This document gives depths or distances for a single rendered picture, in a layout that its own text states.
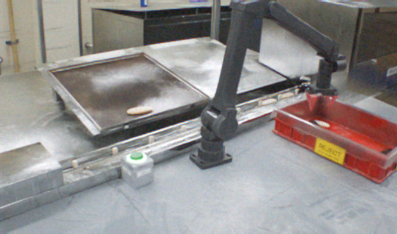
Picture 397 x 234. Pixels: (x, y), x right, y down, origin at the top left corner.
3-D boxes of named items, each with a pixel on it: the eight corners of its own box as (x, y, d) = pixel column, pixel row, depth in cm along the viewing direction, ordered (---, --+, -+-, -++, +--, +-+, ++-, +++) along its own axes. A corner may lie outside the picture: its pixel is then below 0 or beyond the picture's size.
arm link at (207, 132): (199, 138, 119) (209, 146, 115) (201, 109, 115) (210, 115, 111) (223, 132, 124) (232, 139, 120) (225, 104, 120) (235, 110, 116)
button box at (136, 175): (133, 200, 104) (131, 167, 100) (119, 187, 109) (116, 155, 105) (156, 190, 109) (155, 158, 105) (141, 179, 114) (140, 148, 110)
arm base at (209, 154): (201, 170, 115) (233, 161, 121) (203, 147, 111) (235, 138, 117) (188, 158, 121) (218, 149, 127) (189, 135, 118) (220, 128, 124)
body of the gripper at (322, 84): (337, 93, 138) (340, 75, 135) (314, 94, 136) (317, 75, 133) (329, 87, 144) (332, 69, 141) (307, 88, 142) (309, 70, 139)
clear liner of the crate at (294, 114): (381, 186, 107) (389, 159, 103) (267, 131, 141) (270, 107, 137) (417, 154, 127) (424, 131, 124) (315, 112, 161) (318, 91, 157)
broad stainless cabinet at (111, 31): (144, 126, 332) (143, 11, 291) (92, 92, 402) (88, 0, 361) (276, 86, 451) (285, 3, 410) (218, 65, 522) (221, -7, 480)
